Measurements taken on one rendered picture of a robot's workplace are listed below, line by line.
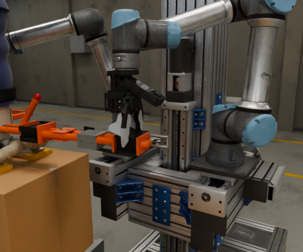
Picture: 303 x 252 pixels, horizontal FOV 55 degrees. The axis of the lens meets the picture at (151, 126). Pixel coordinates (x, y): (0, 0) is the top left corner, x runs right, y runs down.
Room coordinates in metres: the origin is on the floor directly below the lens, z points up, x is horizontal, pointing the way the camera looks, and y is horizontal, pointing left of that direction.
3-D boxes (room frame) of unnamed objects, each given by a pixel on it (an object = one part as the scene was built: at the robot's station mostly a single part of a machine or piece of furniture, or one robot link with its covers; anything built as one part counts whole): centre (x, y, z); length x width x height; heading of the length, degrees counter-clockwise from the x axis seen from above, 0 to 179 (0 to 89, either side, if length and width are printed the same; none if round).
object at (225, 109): (1.10, -0.29, 1.20); 0.13 x 0.12 x 0.14; 21
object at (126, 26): (0.82, 0.07, 1.50); 0.09 x 0.08 x 0.11; 111
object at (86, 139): (0.86, 0.18, 1.19); 0.07 x 0.07 x 0.04; 67
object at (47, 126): (0.95, 0.38, 1.20); 0.10 x 0.08 x 0.06; 157
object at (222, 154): (1.10, -0.29, 1.09); 0.15 x 0.15 x 0.10
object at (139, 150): (0.80, 0.06, 1.20); 0.08 x 0.07 x 0.05; 67
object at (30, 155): (1.13, 0.57, 1.09); 0.34 x 0.10 x 0.05; 67
